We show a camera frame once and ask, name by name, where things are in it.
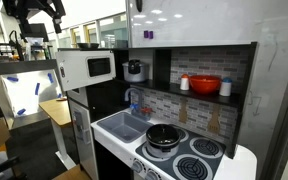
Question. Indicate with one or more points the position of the white microwave cabinet door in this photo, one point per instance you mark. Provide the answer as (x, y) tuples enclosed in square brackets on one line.
[(83, 68)]

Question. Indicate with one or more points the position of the wooden toy spatula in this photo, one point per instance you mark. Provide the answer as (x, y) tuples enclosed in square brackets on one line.
[(214, 125)]

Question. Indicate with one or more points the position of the white shaker blue cap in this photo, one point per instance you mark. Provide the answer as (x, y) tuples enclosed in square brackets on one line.
[(225, 88)]

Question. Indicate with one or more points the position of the grey toy pot black lid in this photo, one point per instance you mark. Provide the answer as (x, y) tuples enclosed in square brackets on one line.
[(135, 71)]

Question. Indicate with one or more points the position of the orange plastic bowl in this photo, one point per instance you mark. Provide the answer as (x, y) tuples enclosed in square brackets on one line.
[(204, 84)]

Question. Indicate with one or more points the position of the dark pan on top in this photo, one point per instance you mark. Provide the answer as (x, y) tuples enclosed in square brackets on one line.
[(88, 46)]

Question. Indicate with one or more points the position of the grey toy faucet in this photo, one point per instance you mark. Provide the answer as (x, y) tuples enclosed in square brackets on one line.
[(136, 106)]

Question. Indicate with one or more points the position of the toy stove top burners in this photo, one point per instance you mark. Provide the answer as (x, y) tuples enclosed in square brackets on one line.
[(198, 158)]

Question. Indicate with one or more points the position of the wooden toy spoon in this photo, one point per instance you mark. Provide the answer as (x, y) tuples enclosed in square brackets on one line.
[(183, 111)]

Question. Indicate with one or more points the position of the white fridge door lower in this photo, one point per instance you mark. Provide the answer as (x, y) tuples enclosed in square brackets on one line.
[(84, 138)]

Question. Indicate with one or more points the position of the white shaker orange cap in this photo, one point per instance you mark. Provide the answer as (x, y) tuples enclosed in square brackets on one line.
[(184, 85)]

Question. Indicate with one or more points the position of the grey toy sink basin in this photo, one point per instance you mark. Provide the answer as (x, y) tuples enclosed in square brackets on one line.
[(125, 126)]

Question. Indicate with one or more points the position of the white box blue tape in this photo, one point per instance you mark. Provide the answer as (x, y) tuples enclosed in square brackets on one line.
[(21, 94)]

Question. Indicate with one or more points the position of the wooden desk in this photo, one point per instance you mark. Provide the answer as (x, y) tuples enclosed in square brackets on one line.
[(57, 110)]

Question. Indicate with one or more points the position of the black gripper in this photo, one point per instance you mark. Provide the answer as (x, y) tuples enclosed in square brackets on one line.
[(21, 8)]

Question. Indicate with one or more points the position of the grey pot on stove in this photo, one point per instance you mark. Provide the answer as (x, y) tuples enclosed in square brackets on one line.
[(162, 140)]

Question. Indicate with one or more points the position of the grey stove knob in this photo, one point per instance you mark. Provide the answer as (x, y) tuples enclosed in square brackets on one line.
[(152, 175), (137, 166)]

